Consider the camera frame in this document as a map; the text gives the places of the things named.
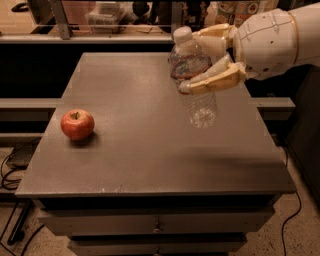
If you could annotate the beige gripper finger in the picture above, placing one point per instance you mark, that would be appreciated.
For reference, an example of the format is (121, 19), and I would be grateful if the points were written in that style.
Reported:
(224, 74)
(216, 40)

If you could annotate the dark bag on shelf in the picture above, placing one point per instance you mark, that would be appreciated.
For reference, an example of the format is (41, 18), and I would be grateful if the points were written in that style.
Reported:
(191, 13)

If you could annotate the grey metal shelf rail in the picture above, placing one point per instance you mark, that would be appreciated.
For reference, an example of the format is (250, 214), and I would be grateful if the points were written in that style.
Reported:
(63, 22)

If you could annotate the red apple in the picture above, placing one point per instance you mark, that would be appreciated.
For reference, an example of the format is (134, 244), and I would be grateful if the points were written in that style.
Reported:
(77, 124)

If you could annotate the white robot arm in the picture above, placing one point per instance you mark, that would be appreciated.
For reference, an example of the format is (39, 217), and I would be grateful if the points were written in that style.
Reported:
(307, 20)

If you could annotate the grey drawer cabinet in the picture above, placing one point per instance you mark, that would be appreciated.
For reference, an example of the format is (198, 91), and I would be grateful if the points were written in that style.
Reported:
(146, 182)

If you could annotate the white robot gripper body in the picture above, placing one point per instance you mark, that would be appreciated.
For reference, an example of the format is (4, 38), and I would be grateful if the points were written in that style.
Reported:
(266, 45)

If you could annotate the clear plastic water bottle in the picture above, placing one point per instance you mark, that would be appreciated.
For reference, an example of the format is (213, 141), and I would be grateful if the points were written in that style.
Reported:
(188, 64)

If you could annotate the clear plastic container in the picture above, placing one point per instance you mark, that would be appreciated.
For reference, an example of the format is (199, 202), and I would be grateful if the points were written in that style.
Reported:
(105, 17)

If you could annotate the colourful snack bag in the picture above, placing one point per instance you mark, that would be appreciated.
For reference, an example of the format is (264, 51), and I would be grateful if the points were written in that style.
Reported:
(237, 12)

